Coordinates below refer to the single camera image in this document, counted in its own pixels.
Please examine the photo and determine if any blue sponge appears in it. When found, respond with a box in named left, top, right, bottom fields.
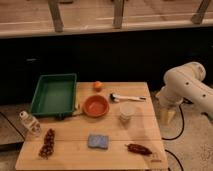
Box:
left=88, top=134, right=109, bottom=149

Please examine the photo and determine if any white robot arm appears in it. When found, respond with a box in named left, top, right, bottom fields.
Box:
left=156, top=62, right=213, bottom=124

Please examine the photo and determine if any wooden table leg left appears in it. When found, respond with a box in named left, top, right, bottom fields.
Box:
left=48, top=0, right=63, bottom=32

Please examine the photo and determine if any dried red chili pepper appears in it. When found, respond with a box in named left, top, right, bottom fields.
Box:
left=127, top=144, right=152, bottom=155

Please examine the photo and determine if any orange bowl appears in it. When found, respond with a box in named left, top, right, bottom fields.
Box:
left=83, top=95, right=109, bottom=117

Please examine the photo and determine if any wooden table leg right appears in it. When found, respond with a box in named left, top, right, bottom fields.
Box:
left=191, top=0, right=211, bottom=24

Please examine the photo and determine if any brown grape bunch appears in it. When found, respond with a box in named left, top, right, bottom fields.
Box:
left=39, top=129, right=55, bottom=158

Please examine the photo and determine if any wooden table leg middle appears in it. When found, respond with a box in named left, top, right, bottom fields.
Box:
left=113, top=0, right=125, bottom=29

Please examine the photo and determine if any small orange fruit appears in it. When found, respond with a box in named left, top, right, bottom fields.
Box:
left=93, top=81, right=103, bottom=91

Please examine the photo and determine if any green plastic tray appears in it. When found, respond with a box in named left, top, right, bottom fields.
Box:
left=30, top=74, right=77, bottom=118

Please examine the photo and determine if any wooden table leg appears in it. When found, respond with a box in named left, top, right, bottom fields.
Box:
left=113, top=0, right=125, bottom=29
left=48, top=0, right=63, bottom=32
left=191, top=0, right=211, bottom=24

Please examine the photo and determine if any black power cable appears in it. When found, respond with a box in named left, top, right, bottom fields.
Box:
left=161, top=103, right=185, bottom=171

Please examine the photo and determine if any white handled brush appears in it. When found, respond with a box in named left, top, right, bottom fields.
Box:
left=109, top=93, right=146, bottom=102

